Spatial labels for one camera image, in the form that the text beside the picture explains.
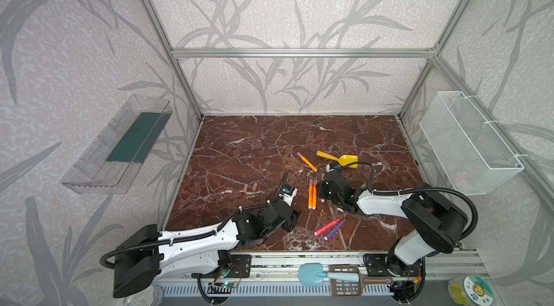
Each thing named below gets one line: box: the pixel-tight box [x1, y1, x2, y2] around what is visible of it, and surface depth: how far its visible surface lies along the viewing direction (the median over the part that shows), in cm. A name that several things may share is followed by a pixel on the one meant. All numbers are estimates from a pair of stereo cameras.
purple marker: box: [323, 217, 347, 241], surface depth 83 cm
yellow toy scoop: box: [315, 150, 359, 169], surface depth 104 cm
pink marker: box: [313, 217, 342, 236], surface depth 84 cm
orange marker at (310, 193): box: [308, 178, 313, 210], surface depth 91 cm
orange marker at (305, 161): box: [296, 151, 318, 173], surface depth 104 cm
